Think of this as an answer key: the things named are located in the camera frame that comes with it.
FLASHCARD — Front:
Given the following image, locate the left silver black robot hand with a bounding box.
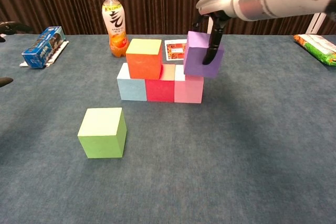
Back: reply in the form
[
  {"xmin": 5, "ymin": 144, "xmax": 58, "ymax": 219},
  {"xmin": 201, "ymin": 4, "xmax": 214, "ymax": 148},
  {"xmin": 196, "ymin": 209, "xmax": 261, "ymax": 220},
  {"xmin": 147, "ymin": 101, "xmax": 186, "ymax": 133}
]
[{"xmin": 0, "ymin": 21, "xmax": 34, "ymax": 88}]

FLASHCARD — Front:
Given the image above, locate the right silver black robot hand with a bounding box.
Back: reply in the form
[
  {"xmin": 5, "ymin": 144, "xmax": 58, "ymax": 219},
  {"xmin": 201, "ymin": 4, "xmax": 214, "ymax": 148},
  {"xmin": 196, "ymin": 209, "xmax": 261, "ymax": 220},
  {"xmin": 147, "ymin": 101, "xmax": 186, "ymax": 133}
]
[{"xmin": 191, "ymin": 0, "xmax": 238, "ymax": 65}]

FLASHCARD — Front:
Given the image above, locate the purple foam cube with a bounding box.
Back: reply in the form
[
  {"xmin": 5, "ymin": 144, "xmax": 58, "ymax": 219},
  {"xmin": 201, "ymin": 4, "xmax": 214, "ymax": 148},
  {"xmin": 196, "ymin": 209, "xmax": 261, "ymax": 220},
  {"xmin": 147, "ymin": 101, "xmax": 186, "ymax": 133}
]
[{"xmin": 183, "ymin": 30, "xmax": 225, "ymax": 79}]

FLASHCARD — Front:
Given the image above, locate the pink foam cube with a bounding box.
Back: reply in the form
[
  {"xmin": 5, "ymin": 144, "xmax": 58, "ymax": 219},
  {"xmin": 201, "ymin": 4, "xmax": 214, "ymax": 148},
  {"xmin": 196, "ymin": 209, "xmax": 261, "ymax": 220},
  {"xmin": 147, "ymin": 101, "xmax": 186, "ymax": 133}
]
[{"xmin": 173, "ymin": 65, "xmax": 205, "ymax": 104}]

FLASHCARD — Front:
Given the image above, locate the orange foam cube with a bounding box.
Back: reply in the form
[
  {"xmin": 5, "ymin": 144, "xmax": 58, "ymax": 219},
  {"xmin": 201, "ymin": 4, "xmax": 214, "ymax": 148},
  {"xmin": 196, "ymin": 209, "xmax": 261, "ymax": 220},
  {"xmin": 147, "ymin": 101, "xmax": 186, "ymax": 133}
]
[{"xmin": 125, "ymin": 38, "xmax": 163, "ymax": 80}]

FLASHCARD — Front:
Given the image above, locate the red foam cube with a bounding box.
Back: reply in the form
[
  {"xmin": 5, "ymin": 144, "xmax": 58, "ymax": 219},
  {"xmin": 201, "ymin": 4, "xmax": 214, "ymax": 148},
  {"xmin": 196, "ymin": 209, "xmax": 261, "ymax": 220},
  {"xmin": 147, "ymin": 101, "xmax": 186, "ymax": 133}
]
[{"xmin": 145, "ymin": 63, "xmax": 176, "ymax": 103}]

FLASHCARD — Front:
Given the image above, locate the light blue foam cube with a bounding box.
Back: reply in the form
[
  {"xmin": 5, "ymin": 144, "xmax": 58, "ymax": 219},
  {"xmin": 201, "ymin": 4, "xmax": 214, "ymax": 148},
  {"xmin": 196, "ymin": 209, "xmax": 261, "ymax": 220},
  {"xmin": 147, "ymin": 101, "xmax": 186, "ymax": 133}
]
[{"xmin": 117, "ymin": 62, "xmax": 148, "ymax": 101}]

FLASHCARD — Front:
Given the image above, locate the blue cookie box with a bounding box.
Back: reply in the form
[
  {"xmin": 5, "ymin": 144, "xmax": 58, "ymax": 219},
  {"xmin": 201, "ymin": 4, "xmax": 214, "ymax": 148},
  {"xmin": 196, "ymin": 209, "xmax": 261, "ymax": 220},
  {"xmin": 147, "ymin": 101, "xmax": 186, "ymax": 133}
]
[{"xmin": 21, "ymin": 26, "xmax": 66, "ymax": 69}]

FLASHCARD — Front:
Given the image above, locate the dark brown pleated curtain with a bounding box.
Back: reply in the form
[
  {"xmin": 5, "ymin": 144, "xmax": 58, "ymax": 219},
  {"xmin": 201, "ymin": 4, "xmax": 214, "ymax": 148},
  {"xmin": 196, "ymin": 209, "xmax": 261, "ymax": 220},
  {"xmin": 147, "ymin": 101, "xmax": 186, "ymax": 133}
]
[
  {"xmin": 111, "ymin": 0, "xmax": 216, "ymax": 35},
  {"xmin": 318, "ymin": 10, "xmax": 336, "ymax": 35},
  {"xmin": 0, "ymin": 0, "xmax": 107, "ymax": 35},
  {"xmin": 219, "ymin": 0, "xmax": 316, "ymax": 35}
]

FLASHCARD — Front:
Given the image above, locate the red and white packet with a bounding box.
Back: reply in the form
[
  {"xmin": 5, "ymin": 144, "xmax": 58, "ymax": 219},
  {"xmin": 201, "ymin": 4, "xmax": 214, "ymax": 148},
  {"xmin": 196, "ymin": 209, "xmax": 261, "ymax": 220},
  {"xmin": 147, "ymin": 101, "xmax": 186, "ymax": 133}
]
[{"xmin": 164, "ymin": 39, "xmax": 188, "ymax": 62}]

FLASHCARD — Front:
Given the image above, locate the orange drink bottle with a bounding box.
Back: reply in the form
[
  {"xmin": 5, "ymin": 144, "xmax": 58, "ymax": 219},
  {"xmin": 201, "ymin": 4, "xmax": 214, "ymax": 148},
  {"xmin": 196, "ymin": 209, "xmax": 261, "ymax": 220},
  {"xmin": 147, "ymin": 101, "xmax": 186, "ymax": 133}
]
[{"xmin": 101, "ymin": 0, "xmax": 131, "ymax": 58}]

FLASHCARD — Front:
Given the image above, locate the green snack bag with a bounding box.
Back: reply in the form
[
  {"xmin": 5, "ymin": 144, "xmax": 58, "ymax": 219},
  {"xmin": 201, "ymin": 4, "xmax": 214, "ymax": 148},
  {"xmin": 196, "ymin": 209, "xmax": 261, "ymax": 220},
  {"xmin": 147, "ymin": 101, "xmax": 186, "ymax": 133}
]
[{"xmin": 293, "ymin": 34, "xmax": 336, "ymax": 67}]

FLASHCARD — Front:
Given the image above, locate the green foam cube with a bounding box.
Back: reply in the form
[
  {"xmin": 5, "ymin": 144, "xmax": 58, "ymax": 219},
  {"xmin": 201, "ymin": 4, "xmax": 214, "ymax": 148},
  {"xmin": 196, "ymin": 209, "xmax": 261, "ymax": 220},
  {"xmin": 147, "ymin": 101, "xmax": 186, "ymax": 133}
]
[{"xmin": 77, "ymin": 107, "xmax": 128, "ymax": 159}]

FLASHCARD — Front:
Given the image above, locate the teal table cloth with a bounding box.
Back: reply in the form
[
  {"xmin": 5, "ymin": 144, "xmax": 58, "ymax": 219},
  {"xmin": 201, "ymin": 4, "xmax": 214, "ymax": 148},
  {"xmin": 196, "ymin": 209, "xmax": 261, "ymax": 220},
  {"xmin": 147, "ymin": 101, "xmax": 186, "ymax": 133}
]
[{"xmin": 0, "ymin": 34, "xmax": 336, "ymax": 224}]

